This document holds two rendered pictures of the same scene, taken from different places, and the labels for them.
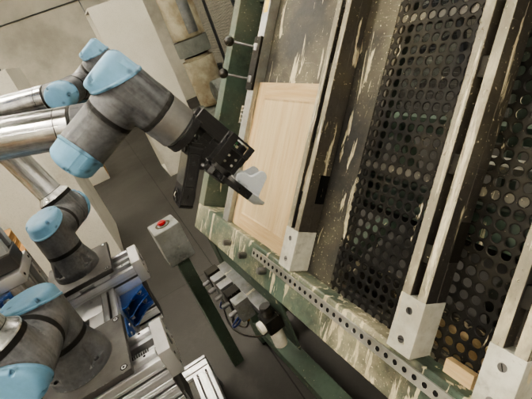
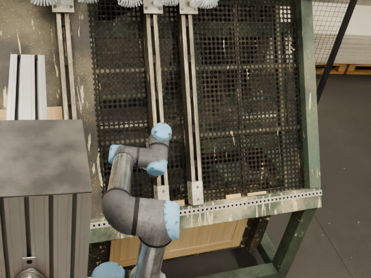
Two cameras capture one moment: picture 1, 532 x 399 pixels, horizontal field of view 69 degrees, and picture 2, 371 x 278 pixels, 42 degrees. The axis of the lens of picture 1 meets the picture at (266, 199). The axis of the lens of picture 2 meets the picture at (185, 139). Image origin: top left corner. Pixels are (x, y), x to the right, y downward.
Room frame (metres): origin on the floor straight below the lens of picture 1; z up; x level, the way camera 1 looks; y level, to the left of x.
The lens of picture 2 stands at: (0.63, 1.65, 2.70)
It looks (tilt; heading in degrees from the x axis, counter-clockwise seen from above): 36 degrees down; 266
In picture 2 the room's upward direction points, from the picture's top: 11 degrees clockwise
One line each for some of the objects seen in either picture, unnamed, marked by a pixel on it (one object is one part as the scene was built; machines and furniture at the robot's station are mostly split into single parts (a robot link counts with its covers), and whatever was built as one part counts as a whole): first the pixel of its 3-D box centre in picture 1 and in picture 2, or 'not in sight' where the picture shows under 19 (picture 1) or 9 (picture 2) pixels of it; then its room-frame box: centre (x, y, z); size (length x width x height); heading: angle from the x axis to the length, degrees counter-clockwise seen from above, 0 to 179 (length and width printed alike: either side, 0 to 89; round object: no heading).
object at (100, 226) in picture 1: (39, 178); not in sight; (3.44, 1.79, 0.88); 0.90 x 0.60 x 1.75; 17
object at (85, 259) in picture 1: (70, 258); not in sight; (1.21, 0.70, 1.09); 0.15 x 0.15 x 0.10
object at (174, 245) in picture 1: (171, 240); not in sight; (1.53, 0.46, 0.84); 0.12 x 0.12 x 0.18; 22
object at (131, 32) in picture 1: (151, 89); not in sight; (5.14, 0.85, 1.03); 0.60 x 0.58 x 2.05; 17
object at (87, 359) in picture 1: (70, 350); not in sight; (0.73, 0.56, 1.09); 0.15 x 0.15 x 0.10
